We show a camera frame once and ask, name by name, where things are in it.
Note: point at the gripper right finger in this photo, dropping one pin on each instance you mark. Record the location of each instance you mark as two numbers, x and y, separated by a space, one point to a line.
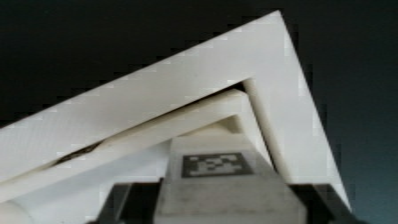
327 210

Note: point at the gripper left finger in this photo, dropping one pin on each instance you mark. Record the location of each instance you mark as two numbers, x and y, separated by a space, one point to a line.
130 203

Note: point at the white square tabletop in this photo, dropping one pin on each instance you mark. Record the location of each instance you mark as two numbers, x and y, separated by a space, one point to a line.
68 155

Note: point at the white table leg with tag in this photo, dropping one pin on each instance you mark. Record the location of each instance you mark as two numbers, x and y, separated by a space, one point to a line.
223 188

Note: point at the white U-shaped fence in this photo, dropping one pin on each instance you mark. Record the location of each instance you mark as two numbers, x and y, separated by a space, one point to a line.
247 57

